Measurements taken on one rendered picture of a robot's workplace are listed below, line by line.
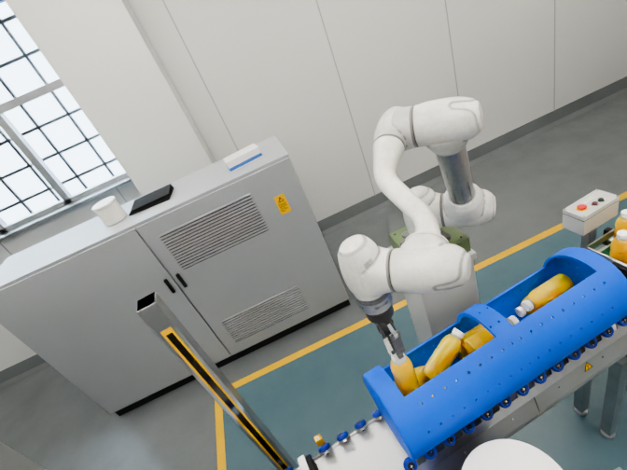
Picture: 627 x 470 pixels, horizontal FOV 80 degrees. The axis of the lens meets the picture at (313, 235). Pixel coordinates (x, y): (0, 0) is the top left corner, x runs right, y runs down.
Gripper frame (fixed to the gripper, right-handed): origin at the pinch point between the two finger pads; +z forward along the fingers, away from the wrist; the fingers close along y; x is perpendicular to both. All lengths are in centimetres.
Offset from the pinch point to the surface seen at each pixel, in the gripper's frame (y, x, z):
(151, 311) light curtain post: -29, -55, -35
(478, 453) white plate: 21.4, 6.0, 30.8
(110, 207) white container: -189, -92, -24
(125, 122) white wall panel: -264, -65, -57
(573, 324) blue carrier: 12, 52, 19
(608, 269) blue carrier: 7, 74, 14
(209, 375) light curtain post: -29, -55, -2
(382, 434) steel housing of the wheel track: -4.3, -14.5, 41.3
